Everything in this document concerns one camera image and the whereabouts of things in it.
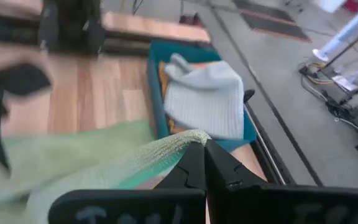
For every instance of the green microfiber towel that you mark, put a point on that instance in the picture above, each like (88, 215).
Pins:
(57, 155)

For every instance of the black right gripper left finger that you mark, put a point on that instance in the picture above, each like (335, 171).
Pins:
(166, 205)

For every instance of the red and black tool case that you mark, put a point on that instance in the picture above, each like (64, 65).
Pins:
(193, 21)

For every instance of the grey ribbed microfiber towel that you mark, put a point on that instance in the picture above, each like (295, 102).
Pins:
(204, 102)

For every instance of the orange microfiber towel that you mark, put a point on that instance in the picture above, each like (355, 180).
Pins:
(162, 77)

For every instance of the teal plastic bin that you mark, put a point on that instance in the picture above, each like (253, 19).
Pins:
(157, 102)

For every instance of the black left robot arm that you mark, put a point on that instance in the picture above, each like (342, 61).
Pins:
(70, 28)

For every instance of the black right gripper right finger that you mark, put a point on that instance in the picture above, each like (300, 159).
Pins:
(259, 205)

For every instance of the white paper sheet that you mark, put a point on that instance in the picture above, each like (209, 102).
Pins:
(345, 83)

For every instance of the black aluminium table frame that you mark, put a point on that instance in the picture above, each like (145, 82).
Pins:
(275, 158)

